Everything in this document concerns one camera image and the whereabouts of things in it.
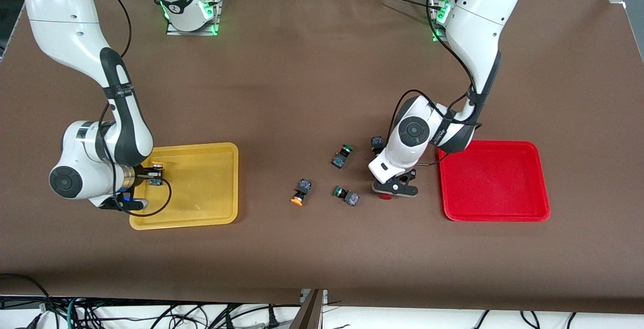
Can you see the green push button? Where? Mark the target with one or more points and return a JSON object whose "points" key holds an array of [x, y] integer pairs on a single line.
{"points": [[342, 155], [346, 195]]}

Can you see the red push button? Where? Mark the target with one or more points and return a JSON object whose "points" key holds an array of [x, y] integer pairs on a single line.
{"points": [[376, 143], [386, 197]]}

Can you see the brown table cover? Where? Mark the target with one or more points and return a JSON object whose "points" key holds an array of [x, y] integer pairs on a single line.
{"points": [[322, 77]]}

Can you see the white metal bracket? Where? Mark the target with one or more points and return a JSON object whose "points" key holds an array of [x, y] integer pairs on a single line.
{"points": [[303, 296]]}

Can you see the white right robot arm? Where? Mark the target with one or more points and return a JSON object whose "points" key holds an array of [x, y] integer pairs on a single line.
{"points": [[75, 32]]}

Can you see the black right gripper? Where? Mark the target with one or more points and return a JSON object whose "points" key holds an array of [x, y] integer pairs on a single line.
{"points": [[142, 174]]}

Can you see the red plastic tray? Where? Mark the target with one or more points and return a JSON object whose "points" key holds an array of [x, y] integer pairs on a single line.
{"points": [[493, 183]]}

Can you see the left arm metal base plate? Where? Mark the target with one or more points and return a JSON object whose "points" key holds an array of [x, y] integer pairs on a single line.
{"points": [[435, 34]]}

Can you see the dark support post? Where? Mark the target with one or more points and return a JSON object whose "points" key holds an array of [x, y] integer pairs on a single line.
{"points": [[308, 314]]}

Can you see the black power plug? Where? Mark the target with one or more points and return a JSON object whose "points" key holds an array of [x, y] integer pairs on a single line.
{"points": [[273, 319]]}

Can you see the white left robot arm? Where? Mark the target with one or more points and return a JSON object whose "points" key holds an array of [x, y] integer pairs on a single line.
{"points": [[478, 17]]}

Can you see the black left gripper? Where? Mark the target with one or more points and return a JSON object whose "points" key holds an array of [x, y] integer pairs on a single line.
{"points": [[411, 175]]}

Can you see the yellow push button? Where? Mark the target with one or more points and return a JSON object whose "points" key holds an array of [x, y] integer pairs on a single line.
{"points": [[301, 191], [157, 164]]}

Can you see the yellow plastic tray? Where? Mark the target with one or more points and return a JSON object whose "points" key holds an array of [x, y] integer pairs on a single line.
{"points": [[206, 188]]}

